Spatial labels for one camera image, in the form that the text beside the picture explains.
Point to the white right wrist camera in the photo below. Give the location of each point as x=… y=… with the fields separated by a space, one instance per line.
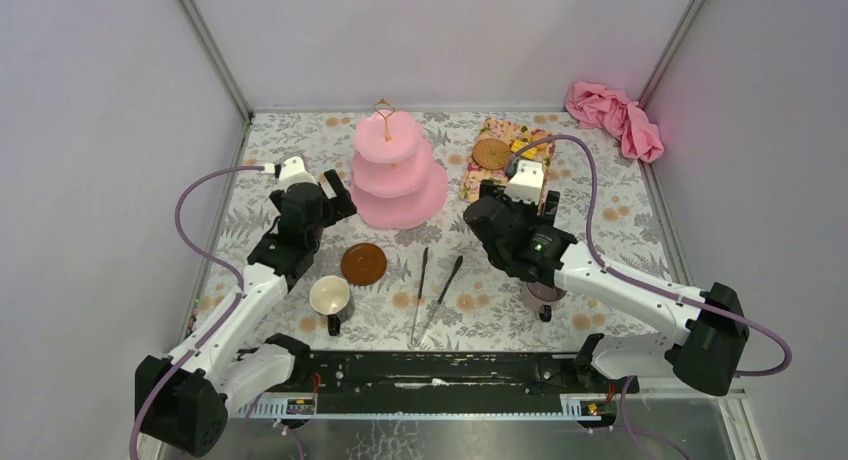
x=526 y=183

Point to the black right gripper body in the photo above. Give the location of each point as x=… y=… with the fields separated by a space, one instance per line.
x=527 y=212

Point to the floral rectangular serving tray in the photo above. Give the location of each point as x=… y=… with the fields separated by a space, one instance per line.
x=507 y=132

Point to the brown saucer left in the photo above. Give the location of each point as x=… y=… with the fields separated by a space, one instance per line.
x=363 y=264

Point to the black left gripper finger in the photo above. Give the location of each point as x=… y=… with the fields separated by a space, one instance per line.
x=330 y=179
x=342 y=203

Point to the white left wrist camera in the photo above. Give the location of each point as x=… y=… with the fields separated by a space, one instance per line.
x=289 y=172

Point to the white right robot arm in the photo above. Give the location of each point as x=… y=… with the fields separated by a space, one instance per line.
x=695 y=337

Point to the mauve mug black handle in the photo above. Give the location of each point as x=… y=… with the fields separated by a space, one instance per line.
x=541 y=300

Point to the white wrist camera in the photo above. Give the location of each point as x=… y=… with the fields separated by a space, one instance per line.
x=289 y=172
x=526 y=183

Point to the pink three-tier cake stand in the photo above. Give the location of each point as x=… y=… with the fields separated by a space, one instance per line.
x=396 y=181

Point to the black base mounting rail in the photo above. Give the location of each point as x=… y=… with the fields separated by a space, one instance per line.
x=374 y=385

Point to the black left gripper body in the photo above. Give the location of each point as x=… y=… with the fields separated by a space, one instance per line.
x=332 y=200

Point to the floral tablecloth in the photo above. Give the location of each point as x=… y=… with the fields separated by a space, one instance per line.
x=439 y=291

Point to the crumpled pink cloth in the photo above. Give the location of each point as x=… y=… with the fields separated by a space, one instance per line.
x=596 y=106

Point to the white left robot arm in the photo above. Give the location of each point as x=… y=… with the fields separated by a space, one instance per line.
x=185 y=398

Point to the round woven brown coaster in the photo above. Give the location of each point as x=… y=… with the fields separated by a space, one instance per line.
x=491 y=154

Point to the yellow cake piece toy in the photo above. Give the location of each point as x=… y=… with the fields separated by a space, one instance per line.
x=531 y=151

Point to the cream mug black handle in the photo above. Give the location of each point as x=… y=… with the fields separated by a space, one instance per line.
x=331 y=298

